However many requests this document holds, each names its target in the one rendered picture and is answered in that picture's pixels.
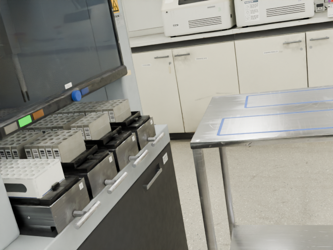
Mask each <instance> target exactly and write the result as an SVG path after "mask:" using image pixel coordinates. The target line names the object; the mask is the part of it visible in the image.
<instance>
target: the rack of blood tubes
mask: <svg viewBox="0 0 333 250"><path fill-rule="evenodd" d="M0 174H1V177H2V180H3V183H4V186H5V189H6V192H7V195H8V196H14V197H36V198H42V197H43V196H42V195H44V194H45V193H46V192H47V191H49V190H50V189H51V188H52V185H53V184H54V183H55V182H60V181H61V180H62V179H63V178H64V179H65V177H64V174H63V170H62V166H61V163H60V160H59V159H0Z"/></svg>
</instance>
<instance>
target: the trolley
mask: <svg viewBox="0 0 333 250"><path fill-rule="evenodd" d="M323 141H333V85H328V86H317V87H307V88H297V89H286V90H276V91H266V92H256V93H245V94H235V95H225V96H215V97H212V99H211V101H210V103H209V105H208V107H207V109H206V111H205V113H204V115H203V117H202V119H201V121H200V123H199V125H198V127H197V129H196V131H195V133H194V135H193V138H192V140H191V142H190V147H191V149H192V152H193V159H194V165H195V172H196V178H197V185H198V191H199V198H200V203H201V210H202V216H203V223H204V229H205V236H206V242H207V249H208V250H218V248H217V241H216V235H215V228H214V221H213V215H212V208H211V201H210V194H209V187H208V180H207V173H206V166H205V160H204V153H203V148H219V153H220V161H221V169H222V179H223V187H224V194H225V201H226V209H227V217H228V224H229V232H230V239H231V244H230V250H333V225H236V224H235V217H234V209H233V201H232V193H231V185H230V177H229V169H228V161H227V153H226V147H237V146H254V145H272V144H289V143H306V142H323Z"/></svg>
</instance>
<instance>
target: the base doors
mask: <svg viewBox="0 0 333 250"><path fill-rule="evenodd" d="M305 36H306V42H305ZM326 36H327V37H329V39H322V40H314V41H310V39H311V38H313V39H316V38H324V37H326ZM298 40H300V41H302V42H299V43H290V44H283V42H292V41H298ZM310 46H312V48H311V49H310V48H309V47H310ZM306 47H307V53H306ZM300 48H303V50H300ZM275 50H278V53H271V54H264V53H263V52H268V51H275ZM187 53H189V54H190V55H186V56H178V57H175V56H174V55H177V54H178V55H182V54H187ZM157 56H158V57H164V56H169V58H158V59H155V58H154V57H157ZM306 56H307V62H306ZM205 57H208V59H207V60H195V58H205ZM132 58H133V63H134V68H135V73H136V79H137V84H138V89H139V94H140V99H141V105H142V110H143V115H150V117H153V121H154V124H156V125H165V124H167V126H168V131H169V133H182V132H195V131H196V129H197V127H198V125H199V123H200V121H201V119H202V117H203V115H204V113H205V111H206V109H207V107H208V105H209V103H210V101H211V99H212V97H215V96H225V95H235V94H245V93H256V92H266V91H276V90H286V89H297V88H307V87H317V86H328V85H333V29H328V30H320V31H312V32H306V33H298V34H289V35H281V36H273V37H265V38H257V39H248V40H240V41H233V42H225V43H217V44H209V45H201V46H194V47H186V48H178V49H169V50H161V51H153V52H145V53H136V54H132ZM169 62H171V64H170V65H169V64H168V63H169ZM142 64H151V66H142ZM168 67H170V69H171V73H169V69H168ZM307 67H308V72H307ZM307 76H308V82H307Z"/></svg>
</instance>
